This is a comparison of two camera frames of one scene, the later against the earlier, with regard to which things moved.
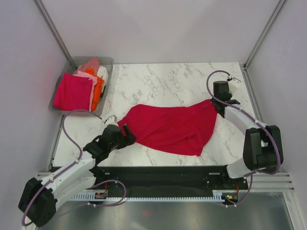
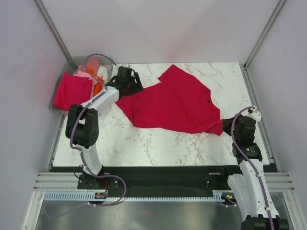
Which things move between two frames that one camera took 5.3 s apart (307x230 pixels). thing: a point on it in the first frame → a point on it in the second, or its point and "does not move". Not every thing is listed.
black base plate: x=163 y=178 does not move
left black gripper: x=126 y=140 → x=138 y=87
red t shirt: x=181 y=129 → x=179 y=103
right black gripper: x=230 y=94 → x=226 y=123
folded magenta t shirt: x=74 y=93 does not move
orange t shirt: x=97 y=91 does not move
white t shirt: x=103 y=73 does not move
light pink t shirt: x=88 y=75 does not move
